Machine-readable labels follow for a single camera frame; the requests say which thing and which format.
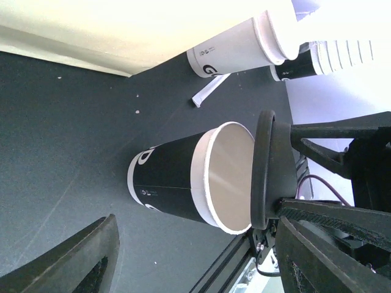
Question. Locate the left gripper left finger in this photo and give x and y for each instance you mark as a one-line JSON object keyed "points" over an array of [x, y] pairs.
{"points": [[84, 262]]}

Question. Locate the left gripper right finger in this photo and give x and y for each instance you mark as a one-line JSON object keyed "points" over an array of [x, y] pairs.
{"points": [[307, 263]]}

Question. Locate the single black paper cup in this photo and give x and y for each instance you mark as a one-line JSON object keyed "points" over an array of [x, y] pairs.
{"points": [[205, 177]]}

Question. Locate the kraft paper bag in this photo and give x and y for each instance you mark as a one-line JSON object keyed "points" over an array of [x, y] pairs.
{"points": [[119, 37]]}

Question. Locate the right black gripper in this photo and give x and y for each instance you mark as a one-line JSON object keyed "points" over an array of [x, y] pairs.
{"points": [[357, 149]]}

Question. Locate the black lid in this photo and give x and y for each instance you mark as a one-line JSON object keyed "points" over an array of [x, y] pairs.
{"points": [[274, 174]]}

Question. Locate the single white stirrer packet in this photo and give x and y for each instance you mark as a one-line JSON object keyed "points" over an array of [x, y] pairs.
{"points": [[205, 92]]}

